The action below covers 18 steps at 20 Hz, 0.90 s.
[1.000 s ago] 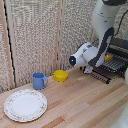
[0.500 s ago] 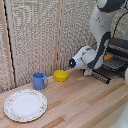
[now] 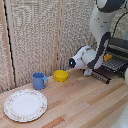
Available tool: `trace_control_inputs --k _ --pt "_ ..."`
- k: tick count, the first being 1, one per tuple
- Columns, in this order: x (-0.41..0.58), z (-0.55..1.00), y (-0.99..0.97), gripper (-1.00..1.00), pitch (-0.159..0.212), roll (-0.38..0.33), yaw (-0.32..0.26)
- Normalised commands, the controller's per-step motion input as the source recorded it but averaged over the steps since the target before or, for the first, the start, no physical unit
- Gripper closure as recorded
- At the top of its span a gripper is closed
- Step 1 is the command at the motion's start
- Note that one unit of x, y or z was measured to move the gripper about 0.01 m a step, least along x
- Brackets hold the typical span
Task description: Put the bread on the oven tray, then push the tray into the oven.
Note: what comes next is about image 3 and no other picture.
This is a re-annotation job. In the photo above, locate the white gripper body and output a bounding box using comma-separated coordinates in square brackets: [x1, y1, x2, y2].
[83, 67, 95, 77]

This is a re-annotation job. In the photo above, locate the yellow bowl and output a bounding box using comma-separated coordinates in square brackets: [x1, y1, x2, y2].
[53, 69, 69, 83]

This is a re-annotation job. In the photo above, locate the black dish rack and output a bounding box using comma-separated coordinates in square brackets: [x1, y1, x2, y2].
[90, 37, 128, 85]

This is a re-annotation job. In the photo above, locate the white rounded blurry object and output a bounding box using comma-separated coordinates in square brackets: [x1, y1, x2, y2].
[111, 102, 128, 128]
[122, 64, 128, 87]

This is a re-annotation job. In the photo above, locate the woven screen panel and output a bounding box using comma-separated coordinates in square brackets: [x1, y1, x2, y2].
[6, 0, 58, 87]
[61, 0, 100, 72]

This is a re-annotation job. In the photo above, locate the blue mug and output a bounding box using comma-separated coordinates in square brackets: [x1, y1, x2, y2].
[32, 71, 49, 91]

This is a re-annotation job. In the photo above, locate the white plate with floral rim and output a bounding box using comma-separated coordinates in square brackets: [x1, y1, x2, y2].
[3, 88, 49, 123]

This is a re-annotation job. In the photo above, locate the wooden screen post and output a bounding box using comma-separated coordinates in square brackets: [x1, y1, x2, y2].
[53, 0, 65, 73]
[0, 0, 16, 89]

